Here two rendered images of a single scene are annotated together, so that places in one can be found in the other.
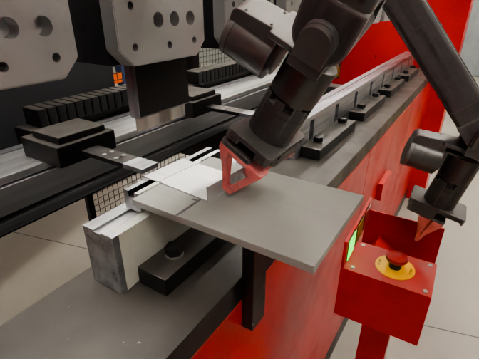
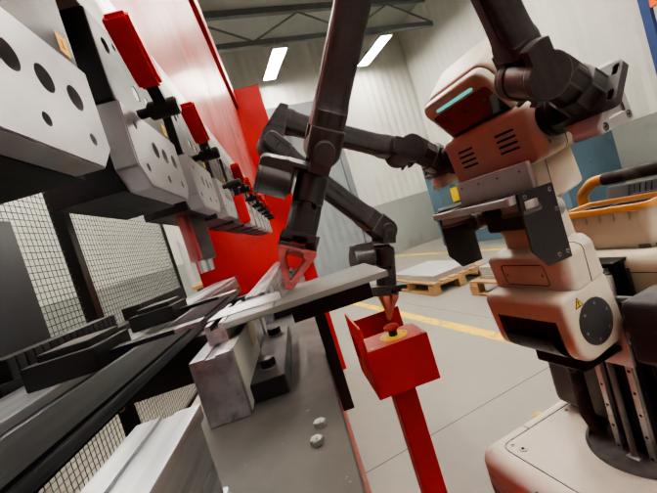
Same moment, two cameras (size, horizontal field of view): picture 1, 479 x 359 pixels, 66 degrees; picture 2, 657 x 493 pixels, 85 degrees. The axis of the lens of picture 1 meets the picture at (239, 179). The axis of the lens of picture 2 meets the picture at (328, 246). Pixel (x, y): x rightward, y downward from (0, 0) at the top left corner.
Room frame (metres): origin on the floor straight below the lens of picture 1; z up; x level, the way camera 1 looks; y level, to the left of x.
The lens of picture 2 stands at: (-0.10, 0.32, 1.09)
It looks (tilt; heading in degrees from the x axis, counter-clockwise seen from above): 3 degrees down; 323
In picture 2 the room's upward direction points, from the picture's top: 17 degrees counter-clockwise
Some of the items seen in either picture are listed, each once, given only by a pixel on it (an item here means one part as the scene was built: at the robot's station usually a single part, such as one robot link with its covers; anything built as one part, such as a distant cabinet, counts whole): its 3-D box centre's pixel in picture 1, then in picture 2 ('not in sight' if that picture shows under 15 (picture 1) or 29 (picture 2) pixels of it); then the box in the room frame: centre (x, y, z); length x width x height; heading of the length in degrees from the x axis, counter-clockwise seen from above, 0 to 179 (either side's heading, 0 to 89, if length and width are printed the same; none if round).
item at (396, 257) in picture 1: (395, 262); (392, 331); (0.56, -0.30, 0.79); 0.04 x 0.04 x 0.04
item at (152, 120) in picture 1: (160, 90); (199, 245); (0.52, 0.11, 1.13); 0.10 x 0.02 x 0.10; 148
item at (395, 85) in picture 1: (392, 87); not in sight; (1.68, -0.69, 0.89); 0.30 x 0.05 x 0.03; 148
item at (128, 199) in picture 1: (178, 175); (228, 319); (0.54, 0.10, 0.99); 0.20 x 0.03 x 0.03; 148
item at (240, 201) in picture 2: not in sight; (237, 201); (0.62, -0.03, 1.20); 0.04 x 0.02 x 0.10; 58
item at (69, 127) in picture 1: (96, 147); (126, 339); (0.61, 0.25, 1.01); 0.26 x 0.12 x 0.05; 58
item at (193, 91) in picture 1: (214, 104); (188, 303); (0.90, 0.06, 1.01); 0.26 x 0.12 x 0.05; 58
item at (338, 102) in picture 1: (371, 83); (275, 279); (1.59, -0.56, 0.92); 1.68 x 0.06 x 0.10; 148
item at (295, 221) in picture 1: (249, 200); (305, 291); (0.44, -0.01, 1.00); 0.26 x 0.18 x 0.01; 58
